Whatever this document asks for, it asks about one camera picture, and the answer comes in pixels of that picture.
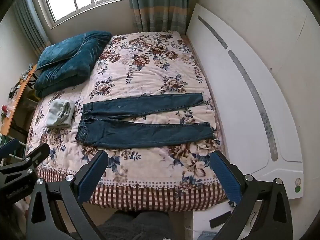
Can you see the grey-green curtain with orange band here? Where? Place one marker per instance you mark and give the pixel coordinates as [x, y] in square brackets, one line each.
[30, 27]
[160, 2]

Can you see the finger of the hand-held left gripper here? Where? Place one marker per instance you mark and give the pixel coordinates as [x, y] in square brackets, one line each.
[30, 160]
[10, 147]

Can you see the teal velvet pillow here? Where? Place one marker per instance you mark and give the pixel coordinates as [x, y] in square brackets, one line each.
[72, 47]

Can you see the floral blanket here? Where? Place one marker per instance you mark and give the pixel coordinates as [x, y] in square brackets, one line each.
[140, 62]

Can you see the wooden desk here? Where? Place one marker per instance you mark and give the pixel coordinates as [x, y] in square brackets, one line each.
[18, 97]

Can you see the blue denim pants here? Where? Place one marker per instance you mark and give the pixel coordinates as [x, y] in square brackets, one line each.
[140, 135]

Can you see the folded grey pants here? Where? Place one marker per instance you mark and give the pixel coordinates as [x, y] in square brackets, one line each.
[60, 115]

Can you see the folded teal velvet quilt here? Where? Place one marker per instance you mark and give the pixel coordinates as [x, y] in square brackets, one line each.
[62, 77]

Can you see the white nightstand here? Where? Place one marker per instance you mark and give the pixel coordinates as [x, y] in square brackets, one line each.
[202, 215]

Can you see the person's legs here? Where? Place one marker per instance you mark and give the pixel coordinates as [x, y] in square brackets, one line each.
[135, 226]

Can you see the yellow box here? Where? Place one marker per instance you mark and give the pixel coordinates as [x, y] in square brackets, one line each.
[33, 96]

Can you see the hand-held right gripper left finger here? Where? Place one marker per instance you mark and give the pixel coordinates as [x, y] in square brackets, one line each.
[92, 173]

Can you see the white headboard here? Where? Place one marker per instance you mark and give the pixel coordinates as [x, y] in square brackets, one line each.
[225, 80]

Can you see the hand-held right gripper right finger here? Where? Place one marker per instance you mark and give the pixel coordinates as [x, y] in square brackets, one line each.
[226, 175]

